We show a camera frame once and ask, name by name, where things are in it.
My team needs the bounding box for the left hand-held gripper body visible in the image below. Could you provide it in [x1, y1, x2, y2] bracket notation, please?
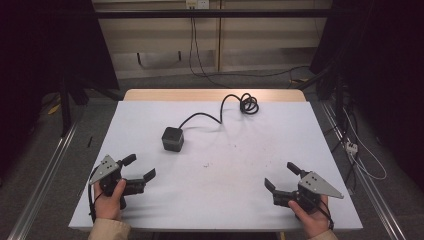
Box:
[89, 154, 146, 210]

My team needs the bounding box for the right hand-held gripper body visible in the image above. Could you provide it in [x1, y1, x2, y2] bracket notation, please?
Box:
[272, 171, 345, 215]

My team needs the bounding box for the person's left hand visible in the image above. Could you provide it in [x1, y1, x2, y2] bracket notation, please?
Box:
[93, 178, 128, 222]

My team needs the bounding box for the person's right hand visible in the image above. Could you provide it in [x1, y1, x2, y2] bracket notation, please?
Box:
[287, 195, 332, 240]

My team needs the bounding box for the white table mat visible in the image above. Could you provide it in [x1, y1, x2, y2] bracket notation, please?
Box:
[67, 99, 364, 233]

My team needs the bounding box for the black cube power adapter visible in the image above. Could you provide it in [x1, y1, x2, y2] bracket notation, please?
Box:
[161, 126, 185, 153]

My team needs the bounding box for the white power strip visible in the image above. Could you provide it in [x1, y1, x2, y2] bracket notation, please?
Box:
[345, 140, 360, 157]

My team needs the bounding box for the black metal stand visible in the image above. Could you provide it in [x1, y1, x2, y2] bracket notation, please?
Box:
[58, 74, 74, 138]

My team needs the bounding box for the black curtain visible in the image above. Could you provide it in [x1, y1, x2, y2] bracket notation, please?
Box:
[0, 0, 121, 181]
[309, 0, 424, 191]

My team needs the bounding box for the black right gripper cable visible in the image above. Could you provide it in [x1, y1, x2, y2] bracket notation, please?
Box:
[315, 195, 335, 232]

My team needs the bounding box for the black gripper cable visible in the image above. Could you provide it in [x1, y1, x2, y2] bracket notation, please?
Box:
[315, 195, 335, 232]
[86, 166, 102, 224]

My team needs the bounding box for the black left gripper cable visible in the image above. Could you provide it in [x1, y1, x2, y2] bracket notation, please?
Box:
[86, 166, 102, 224]

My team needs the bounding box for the aluminium floor rail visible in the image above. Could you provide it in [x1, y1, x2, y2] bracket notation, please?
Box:
[319, 99, 408, 240]
[7, 109, 84, 240]

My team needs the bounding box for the white floor cable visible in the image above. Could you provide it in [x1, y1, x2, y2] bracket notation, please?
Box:
[341, 107, 388, 182]

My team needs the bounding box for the black adapter cable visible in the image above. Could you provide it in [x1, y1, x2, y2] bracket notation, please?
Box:
[178, 92, 260, 131]

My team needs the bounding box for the black hanging wall cable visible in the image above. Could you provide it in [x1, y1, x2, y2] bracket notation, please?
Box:
[188, 16, 312, 89]

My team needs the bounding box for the black horizontal frame bar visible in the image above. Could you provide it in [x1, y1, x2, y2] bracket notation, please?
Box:
[94, 8, 335, 20]

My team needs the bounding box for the white wall socket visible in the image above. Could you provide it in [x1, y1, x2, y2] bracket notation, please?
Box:
[185, 0, 211, 10]

